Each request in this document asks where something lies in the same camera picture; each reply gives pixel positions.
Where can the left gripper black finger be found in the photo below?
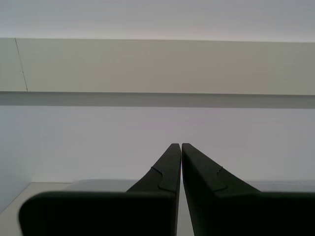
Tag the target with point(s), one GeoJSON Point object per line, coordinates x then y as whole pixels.
{"type": "Point", "coordinates": [246, 216]}
{"type": "Point", "coordinates": [98, 214]}

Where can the beige wall panel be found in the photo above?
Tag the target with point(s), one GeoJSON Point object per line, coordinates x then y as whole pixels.
{"type": "Point", "coordinates": [157, 65]}

